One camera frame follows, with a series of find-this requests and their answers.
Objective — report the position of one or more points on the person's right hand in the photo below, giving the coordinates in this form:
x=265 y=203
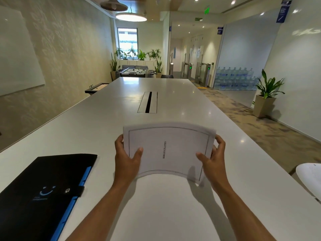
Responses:
x=213 y=165

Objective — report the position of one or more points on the person's left hand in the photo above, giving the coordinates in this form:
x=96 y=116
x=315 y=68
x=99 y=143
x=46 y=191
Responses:
x=124 y=164

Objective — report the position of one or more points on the person's left thumb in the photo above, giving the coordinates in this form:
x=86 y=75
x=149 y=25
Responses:
x=138 y=156

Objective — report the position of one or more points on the person's right thumb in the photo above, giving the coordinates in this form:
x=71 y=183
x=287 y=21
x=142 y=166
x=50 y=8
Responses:
x=203 y=158

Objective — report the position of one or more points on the white printed paper sheets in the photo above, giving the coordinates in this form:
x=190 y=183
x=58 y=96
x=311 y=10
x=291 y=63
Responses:
x=170 y=150

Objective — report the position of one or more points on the person's left forearm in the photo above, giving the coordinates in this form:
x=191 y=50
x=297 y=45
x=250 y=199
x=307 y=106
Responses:
x=100 y=212

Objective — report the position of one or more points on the person's right forearm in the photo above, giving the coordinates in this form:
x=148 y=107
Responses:
x=240 y=213

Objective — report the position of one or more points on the foosball table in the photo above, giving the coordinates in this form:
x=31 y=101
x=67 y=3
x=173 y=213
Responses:
x=135 y=72

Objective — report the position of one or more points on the dark chair back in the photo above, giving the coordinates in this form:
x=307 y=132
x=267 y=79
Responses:
x=167 y=76

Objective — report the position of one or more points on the stack of water bottles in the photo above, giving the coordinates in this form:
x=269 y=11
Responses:
x=234 y=79

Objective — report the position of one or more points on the access turnstile gates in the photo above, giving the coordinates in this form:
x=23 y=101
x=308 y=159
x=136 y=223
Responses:
x=195 y=71

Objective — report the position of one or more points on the potted plant in beige planter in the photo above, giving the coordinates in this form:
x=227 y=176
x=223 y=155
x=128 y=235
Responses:
x=266 y=96

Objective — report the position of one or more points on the grey sofa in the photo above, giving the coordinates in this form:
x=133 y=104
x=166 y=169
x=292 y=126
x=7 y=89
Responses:
x=135 y=67

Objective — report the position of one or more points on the tall potted plant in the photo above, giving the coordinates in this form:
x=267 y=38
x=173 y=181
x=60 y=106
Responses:
x=114 y=67
x=158 y=68

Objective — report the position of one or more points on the row of potted plants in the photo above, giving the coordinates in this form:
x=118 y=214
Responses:
x=138 y=54

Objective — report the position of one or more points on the black folder with blue edge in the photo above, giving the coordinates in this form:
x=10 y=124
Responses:
x=42 y=195

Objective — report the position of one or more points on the white chair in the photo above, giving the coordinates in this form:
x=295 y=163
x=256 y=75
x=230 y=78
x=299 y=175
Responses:
x=309 y=179

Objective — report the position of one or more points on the window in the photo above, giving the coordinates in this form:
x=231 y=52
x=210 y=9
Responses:
x=127 y=43

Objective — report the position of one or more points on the round pendant lamp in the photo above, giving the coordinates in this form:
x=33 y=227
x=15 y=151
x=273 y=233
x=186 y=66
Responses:
x=131 y=16

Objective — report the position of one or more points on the green ceiling exit sign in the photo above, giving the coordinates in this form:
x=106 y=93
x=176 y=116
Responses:
x=206 y=10

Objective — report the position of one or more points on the dark pendant lamp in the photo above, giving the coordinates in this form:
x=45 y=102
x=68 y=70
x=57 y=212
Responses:
x=114 y=5

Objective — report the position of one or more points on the small blue wall sign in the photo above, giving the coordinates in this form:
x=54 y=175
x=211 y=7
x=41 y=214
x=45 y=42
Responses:
x=220 y=30

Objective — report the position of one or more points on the white wall board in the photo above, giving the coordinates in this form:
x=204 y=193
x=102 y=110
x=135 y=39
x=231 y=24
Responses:
x=17 y=51

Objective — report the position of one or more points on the blue hanging wall sign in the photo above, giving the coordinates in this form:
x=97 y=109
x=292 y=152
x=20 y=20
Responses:
x=284 y=11

